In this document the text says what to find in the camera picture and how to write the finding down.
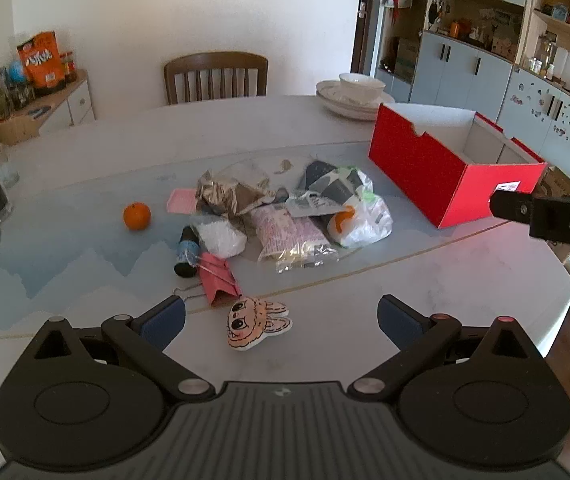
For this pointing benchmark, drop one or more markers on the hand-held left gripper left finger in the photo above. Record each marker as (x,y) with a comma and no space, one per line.
(162,322)

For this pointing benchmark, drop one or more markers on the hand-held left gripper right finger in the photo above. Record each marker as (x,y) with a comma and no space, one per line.
(400,325)

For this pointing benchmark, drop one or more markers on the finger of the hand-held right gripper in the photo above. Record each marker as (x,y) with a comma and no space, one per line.
(510,206)

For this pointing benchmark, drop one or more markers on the red cardboard box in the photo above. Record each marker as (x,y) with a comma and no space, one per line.
(415,170)

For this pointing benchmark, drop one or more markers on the white plastic bag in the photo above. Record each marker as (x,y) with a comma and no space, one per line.
(370,220)

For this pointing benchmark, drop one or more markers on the silver foil packet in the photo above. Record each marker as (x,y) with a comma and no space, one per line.
(230,195)

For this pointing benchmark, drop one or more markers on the pink patterned packet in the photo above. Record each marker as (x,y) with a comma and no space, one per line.
(285,230)

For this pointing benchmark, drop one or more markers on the dark grey pouch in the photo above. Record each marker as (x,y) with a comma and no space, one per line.
(322,175)

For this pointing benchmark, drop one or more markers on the pink folded paper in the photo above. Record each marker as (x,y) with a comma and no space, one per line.
(217,280)

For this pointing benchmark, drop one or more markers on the dark bottle with blue label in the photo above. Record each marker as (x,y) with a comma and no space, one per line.
(186,252)

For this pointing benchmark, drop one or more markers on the cartoon animal sticker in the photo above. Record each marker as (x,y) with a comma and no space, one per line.
(252,322)

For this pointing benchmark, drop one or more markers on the white tissue pack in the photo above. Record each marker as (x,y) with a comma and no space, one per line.
(220,237)

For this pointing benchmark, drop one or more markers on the orange mandarin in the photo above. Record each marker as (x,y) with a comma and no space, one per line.
(137,216)

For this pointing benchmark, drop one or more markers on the clear plastic packet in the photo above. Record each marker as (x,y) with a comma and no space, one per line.
(307,257)

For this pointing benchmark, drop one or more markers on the mandarin in plastic bag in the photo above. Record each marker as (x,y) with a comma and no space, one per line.
(343,220)

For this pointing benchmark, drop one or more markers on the pink card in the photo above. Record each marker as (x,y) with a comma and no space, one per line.
(181,201)

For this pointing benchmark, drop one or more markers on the cardboard box on shelf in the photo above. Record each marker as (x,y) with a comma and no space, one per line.
(406,60)

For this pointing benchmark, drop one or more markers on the white bowl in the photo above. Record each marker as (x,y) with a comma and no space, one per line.
(362,86)

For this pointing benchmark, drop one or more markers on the brown paper scrap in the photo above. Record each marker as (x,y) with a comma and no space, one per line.
(283,166)

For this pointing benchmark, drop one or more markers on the white sideboard cabinet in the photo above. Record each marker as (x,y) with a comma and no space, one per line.
(65,110)

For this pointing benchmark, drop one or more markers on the dark wooden door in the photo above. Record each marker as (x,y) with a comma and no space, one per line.
(365,20)

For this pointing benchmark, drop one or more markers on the wooden chair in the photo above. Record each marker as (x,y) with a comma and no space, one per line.
(215,80)

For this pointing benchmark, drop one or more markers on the orange snack bag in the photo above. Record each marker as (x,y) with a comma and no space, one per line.
(42,62)

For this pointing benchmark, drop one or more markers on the white wall cabinet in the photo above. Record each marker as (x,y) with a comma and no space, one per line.
(465,67)

